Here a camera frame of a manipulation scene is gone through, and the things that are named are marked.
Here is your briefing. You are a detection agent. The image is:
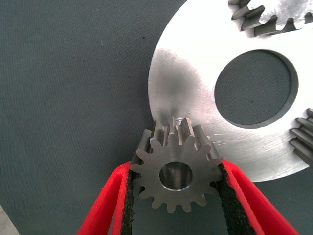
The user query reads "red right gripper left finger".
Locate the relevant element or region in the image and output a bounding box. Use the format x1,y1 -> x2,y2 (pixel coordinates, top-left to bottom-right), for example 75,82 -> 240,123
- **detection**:
76,160 -> 144,235

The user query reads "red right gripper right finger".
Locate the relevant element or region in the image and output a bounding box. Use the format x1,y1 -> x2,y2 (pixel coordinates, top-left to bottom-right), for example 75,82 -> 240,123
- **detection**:
211,158 -> 300,235

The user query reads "small steel planetary gear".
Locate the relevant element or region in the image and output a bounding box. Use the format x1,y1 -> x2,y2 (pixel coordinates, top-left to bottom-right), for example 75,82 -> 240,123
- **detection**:
131,116 -> 224,214
289,108 -> 313,170
228,0 -> 313,37

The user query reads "round metal carrier plate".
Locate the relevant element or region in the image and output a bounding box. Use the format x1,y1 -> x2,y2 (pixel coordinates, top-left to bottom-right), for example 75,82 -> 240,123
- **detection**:
148,0 -> 313,183

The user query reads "dark grey table cloth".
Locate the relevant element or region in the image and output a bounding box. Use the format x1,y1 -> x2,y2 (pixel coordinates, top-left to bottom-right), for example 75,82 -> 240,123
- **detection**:
0,0 -> 313,235

